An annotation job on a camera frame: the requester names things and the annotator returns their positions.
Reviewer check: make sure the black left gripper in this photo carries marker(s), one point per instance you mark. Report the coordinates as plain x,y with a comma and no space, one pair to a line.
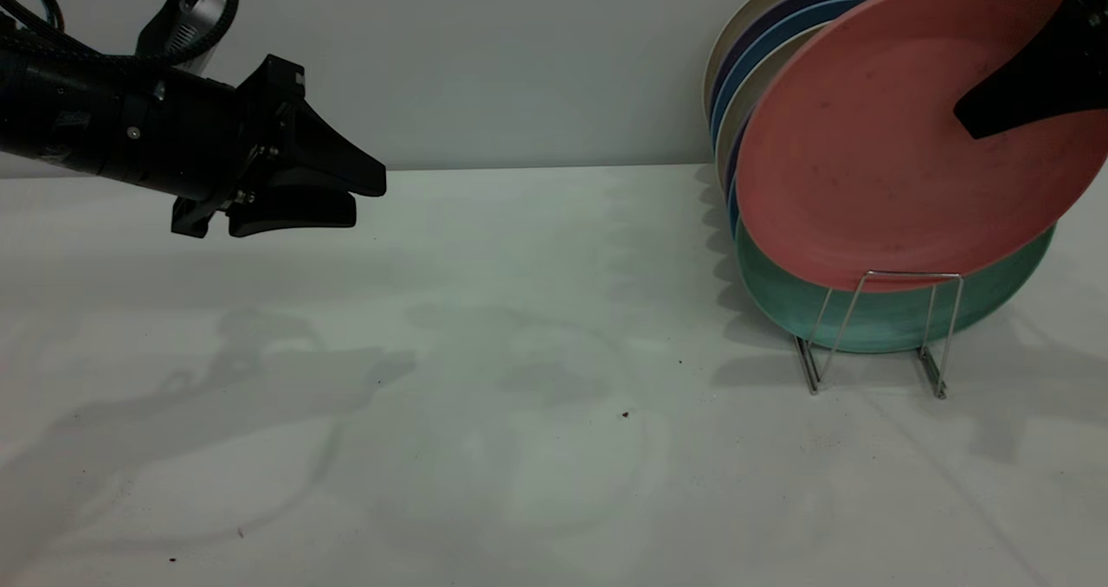
225,137

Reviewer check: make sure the pink plate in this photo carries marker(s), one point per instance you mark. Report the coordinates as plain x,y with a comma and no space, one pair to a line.
883,154

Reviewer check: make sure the blue plate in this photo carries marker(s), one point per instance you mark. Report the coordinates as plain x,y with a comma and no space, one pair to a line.
735,210
779,37

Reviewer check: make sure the purple plate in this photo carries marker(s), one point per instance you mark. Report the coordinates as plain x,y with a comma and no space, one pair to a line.
733,158
783,13

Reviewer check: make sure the green plate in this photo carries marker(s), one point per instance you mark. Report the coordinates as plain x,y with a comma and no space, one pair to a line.
883,319

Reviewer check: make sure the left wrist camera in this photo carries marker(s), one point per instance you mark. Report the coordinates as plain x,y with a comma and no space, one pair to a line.
177,24

